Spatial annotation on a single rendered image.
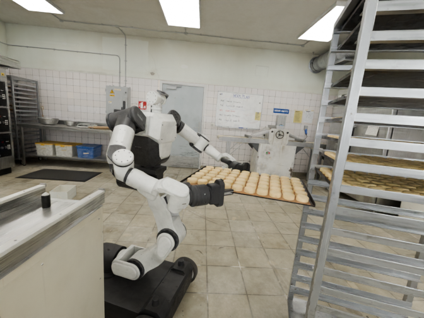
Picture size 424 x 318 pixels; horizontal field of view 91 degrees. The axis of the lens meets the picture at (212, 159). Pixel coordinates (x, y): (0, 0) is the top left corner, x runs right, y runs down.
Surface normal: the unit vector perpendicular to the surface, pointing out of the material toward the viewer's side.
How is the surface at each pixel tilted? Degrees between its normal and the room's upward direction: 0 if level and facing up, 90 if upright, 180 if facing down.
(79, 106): 90
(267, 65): 90
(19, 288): 90
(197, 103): 90
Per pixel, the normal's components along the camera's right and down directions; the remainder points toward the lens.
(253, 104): 0.04, 0.18
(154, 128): 0.49, 0.13
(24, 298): 1.00, 0.08
